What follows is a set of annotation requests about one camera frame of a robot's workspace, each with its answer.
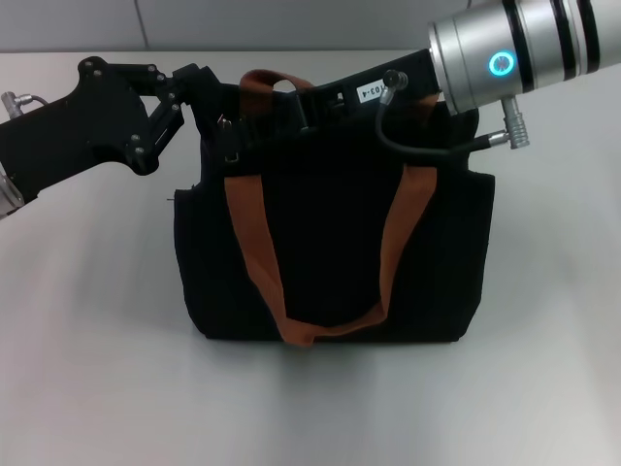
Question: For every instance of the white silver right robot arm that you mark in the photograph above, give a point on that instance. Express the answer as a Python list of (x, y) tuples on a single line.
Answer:
[(543, 43)]

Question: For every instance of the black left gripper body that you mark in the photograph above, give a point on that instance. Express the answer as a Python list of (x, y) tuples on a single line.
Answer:
[(87, 121)]

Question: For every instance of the silver zipper pull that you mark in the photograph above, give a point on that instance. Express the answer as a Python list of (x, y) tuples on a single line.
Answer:
[(224, 124)]

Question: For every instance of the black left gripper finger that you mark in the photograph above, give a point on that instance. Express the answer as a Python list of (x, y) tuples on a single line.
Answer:
[(189, 82), (162, 131)]

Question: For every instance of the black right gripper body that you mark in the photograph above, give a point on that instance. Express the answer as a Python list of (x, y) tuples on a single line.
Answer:
[(349, 102)]

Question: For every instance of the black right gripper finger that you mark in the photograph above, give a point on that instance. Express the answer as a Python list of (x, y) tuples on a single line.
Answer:
[(286, 121)]

